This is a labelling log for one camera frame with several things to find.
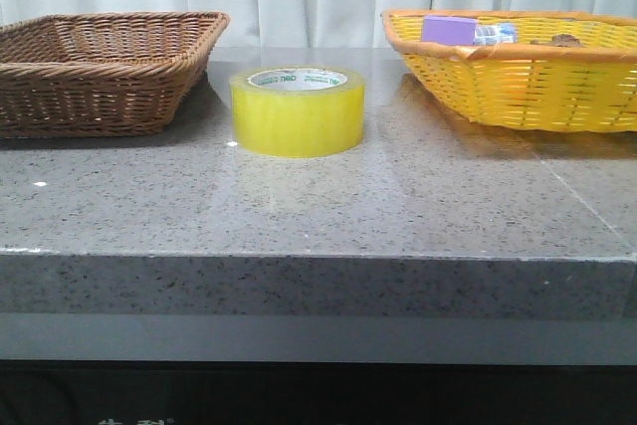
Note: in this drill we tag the yellow packing tape roll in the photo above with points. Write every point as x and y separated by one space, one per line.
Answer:
298 111

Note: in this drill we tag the purple foam cube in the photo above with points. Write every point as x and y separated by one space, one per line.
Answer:
449 30

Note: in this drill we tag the blue white small packet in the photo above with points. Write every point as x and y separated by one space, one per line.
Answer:
493 34

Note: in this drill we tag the brown wicker basket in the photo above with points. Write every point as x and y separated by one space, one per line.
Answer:
104 74

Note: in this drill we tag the yellow woven basket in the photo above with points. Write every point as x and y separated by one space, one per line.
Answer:
524 86

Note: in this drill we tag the brown toy animal figure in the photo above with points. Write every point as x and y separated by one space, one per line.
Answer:
560 40

